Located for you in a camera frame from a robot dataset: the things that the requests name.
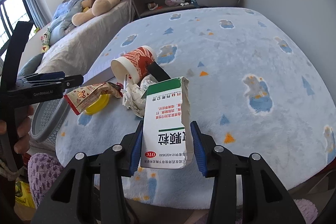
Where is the green white medicine box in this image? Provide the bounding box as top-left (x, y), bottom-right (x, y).
top-left (141, 77), bottom-right (194, 169)

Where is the patterned snack wrapper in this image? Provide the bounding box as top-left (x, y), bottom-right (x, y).
top-left (64, 82), bottom-right (123, 115)

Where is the person's left hand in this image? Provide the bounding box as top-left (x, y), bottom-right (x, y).
top-left (14, 106), bottom-right (34, 155)

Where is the yellow plastic bag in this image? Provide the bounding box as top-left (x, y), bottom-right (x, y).
top-left (15, 181), bottom-right (35, 209)

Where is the dark green pillow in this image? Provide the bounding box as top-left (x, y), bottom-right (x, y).
top-left (18, 53), bottom-right (44, 77)

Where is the playing card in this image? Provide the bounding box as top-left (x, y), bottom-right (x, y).
top-left (122, 74), bottom-right (133, 93)

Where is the black tape ring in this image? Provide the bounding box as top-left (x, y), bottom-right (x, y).
top-left (146, 61), bottom-right (172, 83)

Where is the small green plush toy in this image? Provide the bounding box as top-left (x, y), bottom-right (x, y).
top-left (41, 27), bottom-right (51, 53)

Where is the bed with grey cover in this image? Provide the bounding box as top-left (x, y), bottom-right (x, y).
top-left (35, 0), bottom-right (135, 76)

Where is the light blue fleece blanket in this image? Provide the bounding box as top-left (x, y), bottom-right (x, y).
top-left (56, 8), bottom-right (335, 209)

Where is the yellow square lid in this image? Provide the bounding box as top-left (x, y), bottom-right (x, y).
top-left (85, 94), bottom-right (110, 115)

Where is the red white paper cup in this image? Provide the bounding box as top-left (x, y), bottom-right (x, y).
top-left (110, 46), bottom-right (157, 84)

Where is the purple cardboard box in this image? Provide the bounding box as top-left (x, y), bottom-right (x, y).
top-left (83, 55), bottom-right (115, 86)

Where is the grey perforated trash basket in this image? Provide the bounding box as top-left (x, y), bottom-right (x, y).
top-left (31, 98), bottom-right (70, 144)

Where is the pink plastic bag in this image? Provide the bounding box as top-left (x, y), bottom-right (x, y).
top-left (165, 0), bottom-right (185, 7)

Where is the white paper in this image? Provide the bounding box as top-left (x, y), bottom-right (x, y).
top-left (121, 75), bottom-right (157, 118)

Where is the purple fuzzy stool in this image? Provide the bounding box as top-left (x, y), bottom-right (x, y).
top-left (28, 153), bottom-right (64, 208)

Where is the blue folded quilt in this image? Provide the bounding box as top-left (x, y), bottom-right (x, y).
top-left (49, 0), bottom-right (83, 46)

